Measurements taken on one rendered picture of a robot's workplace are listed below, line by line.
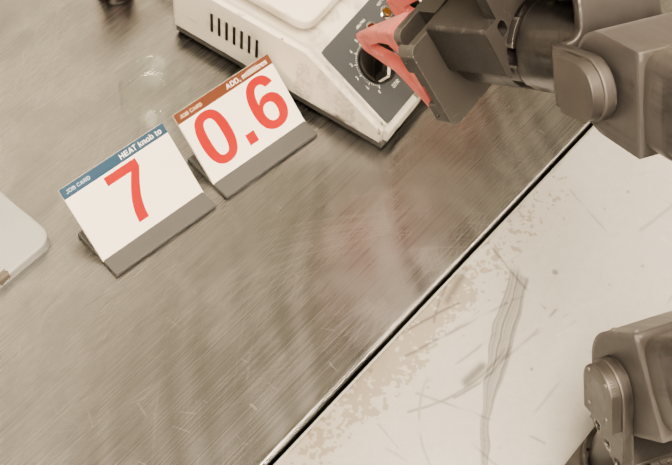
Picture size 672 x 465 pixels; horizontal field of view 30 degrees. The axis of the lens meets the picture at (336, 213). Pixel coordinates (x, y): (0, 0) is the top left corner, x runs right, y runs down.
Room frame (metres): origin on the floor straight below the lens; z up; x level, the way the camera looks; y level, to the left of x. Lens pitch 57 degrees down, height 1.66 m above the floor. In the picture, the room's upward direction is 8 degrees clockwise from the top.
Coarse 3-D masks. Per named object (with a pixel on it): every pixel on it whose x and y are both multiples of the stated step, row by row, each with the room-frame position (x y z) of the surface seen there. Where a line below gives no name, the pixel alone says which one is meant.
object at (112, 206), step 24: (168, 144) 0.52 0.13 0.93; (120, 168) 0.49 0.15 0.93; (144, 168) 0.50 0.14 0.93; (168, 168) 0.50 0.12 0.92; (96, 192) 0.47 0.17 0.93; (120, 192) 0.47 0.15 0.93; (144, 192) 0.48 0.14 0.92; (168, 192) 0.49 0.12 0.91; (96, 216) 0.45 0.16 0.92; (120, 216) 0.46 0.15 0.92; (144, 216) 0.47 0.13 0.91; (96, 240) 0.44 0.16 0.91
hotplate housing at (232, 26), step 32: (192, 0) 0.64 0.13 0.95; (224, 0) 0.63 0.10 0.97; (352, 0) 0.64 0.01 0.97; (192, 32) 0.64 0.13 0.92; (224, 32) 0.62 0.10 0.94; (256, 32) 0.61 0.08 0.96; (288, 32) 0.60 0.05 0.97; (320, 32) 0.61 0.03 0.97; (288, 64) 0.60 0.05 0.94; (320, 64) 0.59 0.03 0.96; (320, 96) 0.58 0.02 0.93; (352, 96) 0.57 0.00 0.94; (416, 96) 0.60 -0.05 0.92; (352, 128) 0.57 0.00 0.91; (384, 128) 0.56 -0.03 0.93
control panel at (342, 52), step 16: (368, 0) 0.65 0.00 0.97; (384, 0) 0.66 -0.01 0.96; (368, 16) 0.64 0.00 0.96; (384, 16) 0.64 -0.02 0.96; (352, 32) 0.62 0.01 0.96; (336, 48) 0.60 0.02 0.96; (352, 48) 0.61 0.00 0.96; (336, 64) 0.59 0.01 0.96; (352, 64) 0.59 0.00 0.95; (352, 80) 0.58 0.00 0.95; (368, 80) 0.59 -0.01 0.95; (400, 80) 0.60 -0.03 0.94; (368, 96) 0.58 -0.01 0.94; (384, 96) 0.58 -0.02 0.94; (400, 96) 0.59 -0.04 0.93; (384, 112) 0.57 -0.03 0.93
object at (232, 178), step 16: (272, 64) 0.60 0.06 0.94; (288, 96) 0.59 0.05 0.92; (288, 128) 0.57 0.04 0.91; (304, 128) 0.57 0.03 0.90; (192, 144) 0.52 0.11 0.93; (272, 144) 0.55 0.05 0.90; (288, 144) 0.55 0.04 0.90; (304, 144) 0.56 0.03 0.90; (192, 160) 0.53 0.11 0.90; (240, 160) 0.53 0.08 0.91; (256, 160) 0.53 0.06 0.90; (272, 160) 0.54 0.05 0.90; (208, 176) 0.51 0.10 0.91; (224, 176) 0.52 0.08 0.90; (240, 176) 0.52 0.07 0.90; (256, 176) 0.52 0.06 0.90; (224, 192) 0.50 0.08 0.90
